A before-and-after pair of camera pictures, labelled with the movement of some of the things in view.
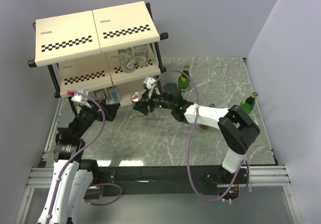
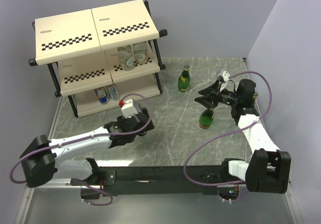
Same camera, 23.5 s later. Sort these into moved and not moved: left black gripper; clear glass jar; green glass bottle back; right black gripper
Moved: right black gripper; left black gripper
Not moved: clear glass jar; green glass bottle back
